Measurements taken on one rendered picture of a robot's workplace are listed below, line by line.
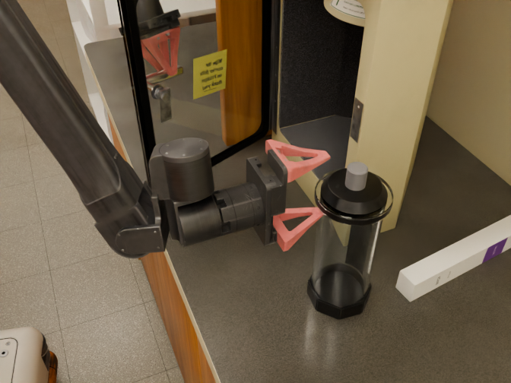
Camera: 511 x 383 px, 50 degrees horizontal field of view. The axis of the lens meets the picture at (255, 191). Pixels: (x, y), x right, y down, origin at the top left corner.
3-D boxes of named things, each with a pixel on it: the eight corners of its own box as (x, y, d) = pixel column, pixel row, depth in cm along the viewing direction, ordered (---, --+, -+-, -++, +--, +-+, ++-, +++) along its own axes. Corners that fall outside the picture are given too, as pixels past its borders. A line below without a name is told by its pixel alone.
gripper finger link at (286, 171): (343, 155, 65) (272, 173, 63) (337, 200, 70) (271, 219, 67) (316, 126, 70) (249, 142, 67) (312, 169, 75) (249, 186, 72)
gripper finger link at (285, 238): (338, 198, 70) (271, 218, 67) (332, 238, 74) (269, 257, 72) (312, 169, 75) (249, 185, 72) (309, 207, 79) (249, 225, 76)
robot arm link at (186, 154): (131, 217, 72) (118, 255, 65) (113, 137, 67) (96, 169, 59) (221, 210, 72) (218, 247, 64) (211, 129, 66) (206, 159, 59)
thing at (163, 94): (173, 119, 91) (172, 89, 88) (163, 124, 90) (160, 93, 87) (166, 115, 92) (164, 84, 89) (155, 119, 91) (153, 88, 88)
